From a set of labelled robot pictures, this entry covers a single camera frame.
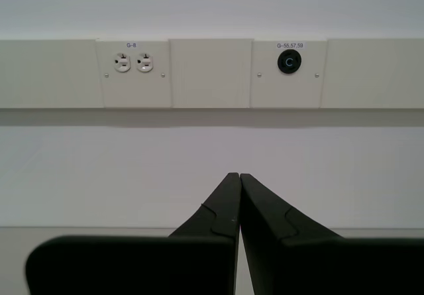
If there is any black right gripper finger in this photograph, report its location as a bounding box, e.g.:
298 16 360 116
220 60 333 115
25 172 240 295
240 173 424 295

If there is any cream duplex outlet cover plate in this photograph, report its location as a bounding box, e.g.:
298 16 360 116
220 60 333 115
95 38 172 109

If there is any cream round outlet cover plate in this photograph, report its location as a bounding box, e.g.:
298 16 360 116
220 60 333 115
250 38 329 109

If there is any white power outlet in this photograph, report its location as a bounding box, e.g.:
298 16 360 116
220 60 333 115
114 52 132 74
136 52 154 74

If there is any blank cream cover plate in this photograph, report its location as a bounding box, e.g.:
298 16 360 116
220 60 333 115
168 38 254 109

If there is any black round twist-lock outlet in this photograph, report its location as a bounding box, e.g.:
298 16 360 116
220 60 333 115
277 48 303 76

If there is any cream wall cable raceway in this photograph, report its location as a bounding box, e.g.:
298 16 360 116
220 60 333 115
0 38 424 110

